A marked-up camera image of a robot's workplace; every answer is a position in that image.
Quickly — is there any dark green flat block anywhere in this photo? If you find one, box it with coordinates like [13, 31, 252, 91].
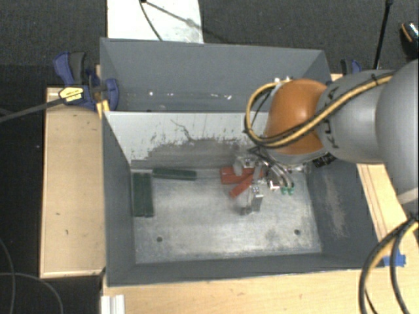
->
[151, 167, 198, 181]
[132, 171, 145, 218]

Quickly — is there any grey metal bin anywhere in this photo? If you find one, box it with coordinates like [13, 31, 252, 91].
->
[99, 37, 384, 287]

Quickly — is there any red-brown flat block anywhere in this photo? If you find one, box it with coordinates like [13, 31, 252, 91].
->
[219, 166, 264, 186]
[228, 172, 263, 199]

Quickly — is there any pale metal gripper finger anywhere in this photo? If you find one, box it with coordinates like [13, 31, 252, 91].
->
[233, 156, 253, 216]
[251, 184, 264, 214]

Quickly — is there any pale wood board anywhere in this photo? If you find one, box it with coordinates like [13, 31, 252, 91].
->
[39, 84, 107, 279]

